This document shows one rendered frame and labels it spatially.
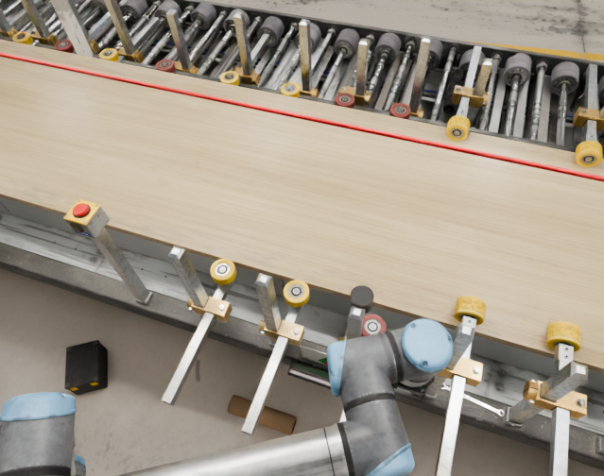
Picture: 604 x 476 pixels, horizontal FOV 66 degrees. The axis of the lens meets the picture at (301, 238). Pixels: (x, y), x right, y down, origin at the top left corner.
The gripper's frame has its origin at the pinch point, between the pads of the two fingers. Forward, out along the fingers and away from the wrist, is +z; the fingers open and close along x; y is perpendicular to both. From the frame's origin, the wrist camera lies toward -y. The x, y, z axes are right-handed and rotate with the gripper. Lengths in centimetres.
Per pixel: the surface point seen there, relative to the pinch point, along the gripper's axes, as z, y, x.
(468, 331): -12.9, 13.3, 13.2
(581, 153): 15, 45, 99
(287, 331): 23.2, -30.2, 9.4
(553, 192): 20, 39, 84
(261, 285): -5.0, -36.6, 11.2
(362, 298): -3.8, -11.3, 16.6
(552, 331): 9, 40, 29
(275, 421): 99, -33, -10
